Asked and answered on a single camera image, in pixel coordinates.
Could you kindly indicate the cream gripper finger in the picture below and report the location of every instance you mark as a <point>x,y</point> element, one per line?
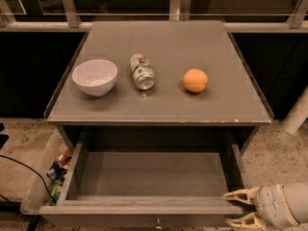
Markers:
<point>245,196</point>
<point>250,221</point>

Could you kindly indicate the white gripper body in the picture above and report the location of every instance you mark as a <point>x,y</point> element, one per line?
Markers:
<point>270,203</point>

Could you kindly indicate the grey top drawer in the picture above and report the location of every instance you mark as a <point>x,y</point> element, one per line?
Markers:
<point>147,189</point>

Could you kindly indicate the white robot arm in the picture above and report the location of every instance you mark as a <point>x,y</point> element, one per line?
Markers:
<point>276,160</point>

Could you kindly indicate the grey drawer cabinet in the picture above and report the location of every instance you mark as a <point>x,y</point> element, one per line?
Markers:
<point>167,117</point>

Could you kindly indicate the orange fruit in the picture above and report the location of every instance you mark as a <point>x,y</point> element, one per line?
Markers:
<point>195,80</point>

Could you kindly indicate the green white soda can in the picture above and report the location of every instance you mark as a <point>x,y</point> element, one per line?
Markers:
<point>142,72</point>

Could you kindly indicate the green snack bag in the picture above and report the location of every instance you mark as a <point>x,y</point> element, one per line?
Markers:
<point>56,190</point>

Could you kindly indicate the blue snack packet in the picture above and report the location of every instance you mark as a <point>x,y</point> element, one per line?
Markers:
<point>57,174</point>

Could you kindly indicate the white bowl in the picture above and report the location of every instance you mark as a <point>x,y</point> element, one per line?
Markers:
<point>95,77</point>

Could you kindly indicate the clear plastic bin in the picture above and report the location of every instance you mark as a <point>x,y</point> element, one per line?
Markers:
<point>37,195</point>

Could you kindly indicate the metal window railing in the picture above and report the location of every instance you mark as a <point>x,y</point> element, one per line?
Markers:
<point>275,16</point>

